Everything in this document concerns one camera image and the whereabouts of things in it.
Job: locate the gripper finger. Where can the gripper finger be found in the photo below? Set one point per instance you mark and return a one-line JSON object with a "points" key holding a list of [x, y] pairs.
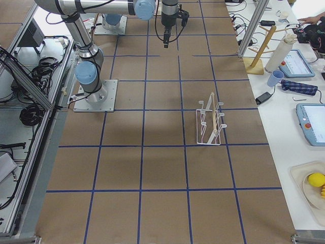
{"points": [[166, 40]]}

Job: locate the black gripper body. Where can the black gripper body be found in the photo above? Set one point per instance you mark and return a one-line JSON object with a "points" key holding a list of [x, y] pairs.
{"points": [[167, 21]]}

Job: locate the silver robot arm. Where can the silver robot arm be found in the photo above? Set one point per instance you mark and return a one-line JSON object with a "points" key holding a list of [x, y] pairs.
{"points": [[111, 21], [88, 71]]}

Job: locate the light blue desk cup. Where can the light blue desk cup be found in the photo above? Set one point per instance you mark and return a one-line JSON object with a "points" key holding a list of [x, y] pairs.
{"points": [[275, 77]]}

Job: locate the wooden stand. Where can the wooden stand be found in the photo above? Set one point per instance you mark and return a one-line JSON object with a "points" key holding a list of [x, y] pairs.
{"points": [[255, 65]]}

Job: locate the white water bottle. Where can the white water bottle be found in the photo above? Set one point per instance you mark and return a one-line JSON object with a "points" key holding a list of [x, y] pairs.
{"points": [[282, 50]]}

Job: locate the black power adapter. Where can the black power adapter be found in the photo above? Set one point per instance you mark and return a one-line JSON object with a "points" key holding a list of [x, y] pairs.
{"points": [[263, 98]]}

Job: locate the folded blue plaid umbrella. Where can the folded blue plaid umbrella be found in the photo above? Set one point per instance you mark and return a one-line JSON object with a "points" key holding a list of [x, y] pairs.
{"points": [[299, 87]]}

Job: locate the teach pendant tablet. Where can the teach pendant tablet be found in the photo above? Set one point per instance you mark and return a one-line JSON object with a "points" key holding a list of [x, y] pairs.
{"points": [[296, 66], [311, 120]]}

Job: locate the yellow lemon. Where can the yellow lemon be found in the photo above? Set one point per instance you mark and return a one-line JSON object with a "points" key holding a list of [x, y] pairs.
{"points": [[316, 179]]}

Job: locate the cream tray on desk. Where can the cream tray on desk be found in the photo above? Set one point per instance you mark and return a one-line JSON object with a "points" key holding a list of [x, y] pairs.
{"points": [[312, 195]]}

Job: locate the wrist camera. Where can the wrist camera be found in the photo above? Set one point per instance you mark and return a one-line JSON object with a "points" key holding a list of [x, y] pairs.
{"points": [[183, 15]]}

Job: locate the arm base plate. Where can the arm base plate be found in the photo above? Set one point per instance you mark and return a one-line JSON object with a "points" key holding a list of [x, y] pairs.
{"points": [[105, 29], [101, 101]]}

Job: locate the aluminium frame post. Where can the aluminium frame post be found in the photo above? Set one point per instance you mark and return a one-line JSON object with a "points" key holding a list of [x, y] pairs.
{"points": [[256, 17]]}

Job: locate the white wire cup rack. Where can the white wire cup rack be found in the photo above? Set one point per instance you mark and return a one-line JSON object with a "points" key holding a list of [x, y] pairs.
{"points": [[208, 122]]}

